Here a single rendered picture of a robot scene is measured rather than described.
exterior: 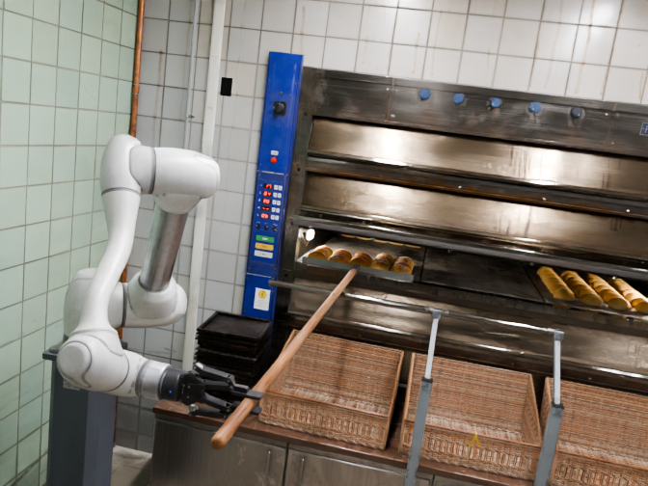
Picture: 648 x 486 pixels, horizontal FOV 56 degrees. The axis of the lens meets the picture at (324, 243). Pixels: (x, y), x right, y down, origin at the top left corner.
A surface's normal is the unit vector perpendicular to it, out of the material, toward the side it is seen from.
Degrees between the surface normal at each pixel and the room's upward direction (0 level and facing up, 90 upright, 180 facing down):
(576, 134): 90
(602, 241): 70
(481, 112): 90
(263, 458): 90
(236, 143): 90
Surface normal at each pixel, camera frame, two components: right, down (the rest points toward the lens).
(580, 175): -0.15, -0.21
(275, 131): -0.19, 0.16
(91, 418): 0.61, 0.22
